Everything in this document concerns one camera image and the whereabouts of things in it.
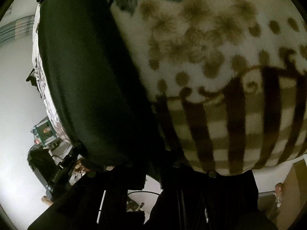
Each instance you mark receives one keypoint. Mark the black clothes pile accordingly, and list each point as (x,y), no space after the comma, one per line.
(32,79)

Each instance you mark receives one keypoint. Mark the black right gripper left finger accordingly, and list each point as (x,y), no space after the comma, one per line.
(97,201)

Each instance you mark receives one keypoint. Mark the cardboard box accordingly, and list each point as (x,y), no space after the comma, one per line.
(294,195)

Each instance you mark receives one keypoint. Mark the left teal curtain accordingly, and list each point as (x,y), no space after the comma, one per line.
(17,29)

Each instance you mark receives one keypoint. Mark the teal shelf rack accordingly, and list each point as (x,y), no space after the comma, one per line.
(44,133)

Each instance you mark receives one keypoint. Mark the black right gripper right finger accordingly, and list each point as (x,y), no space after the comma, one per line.
(200,201)

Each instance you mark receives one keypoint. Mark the black grey striped sweater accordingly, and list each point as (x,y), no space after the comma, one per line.
(96,89)

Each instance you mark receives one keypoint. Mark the floral fleece bed blanket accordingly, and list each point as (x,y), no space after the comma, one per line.
(232,74)

